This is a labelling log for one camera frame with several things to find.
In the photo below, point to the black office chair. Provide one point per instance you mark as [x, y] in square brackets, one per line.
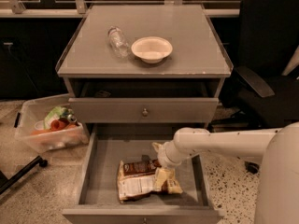
[262, 43]

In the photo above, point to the clear plastic water bottle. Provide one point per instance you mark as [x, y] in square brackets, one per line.
[118, 41]

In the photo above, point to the grey drawer cabinet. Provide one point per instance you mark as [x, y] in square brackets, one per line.
[196, 68]

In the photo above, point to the clear plastic storage bin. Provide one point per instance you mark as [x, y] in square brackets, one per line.
[31, 131]

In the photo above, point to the orange red can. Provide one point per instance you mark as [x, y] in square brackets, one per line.
[58, 124]

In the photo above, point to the round metal drawer knob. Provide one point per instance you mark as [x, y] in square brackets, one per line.
[145, 112]

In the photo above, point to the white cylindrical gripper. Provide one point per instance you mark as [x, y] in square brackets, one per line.
[163, 157]

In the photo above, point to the white paper bowl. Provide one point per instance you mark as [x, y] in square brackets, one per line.
[151, 49]

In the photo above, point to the closed grey top drawer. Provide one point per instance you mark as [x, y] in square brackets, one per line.
[129, 110]

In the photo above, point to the black chair leg with caster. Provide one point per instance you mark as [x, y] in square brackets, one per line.
[6, 183]

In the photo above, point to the green snack bag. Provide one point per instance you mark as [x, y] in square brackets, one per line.
[56, 113]

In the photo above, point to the brown chip bag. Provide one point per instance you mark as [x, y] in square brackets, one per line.
[135, 180]

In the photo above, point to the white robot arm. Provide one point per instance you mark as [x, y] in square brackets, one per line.
[275, 150]

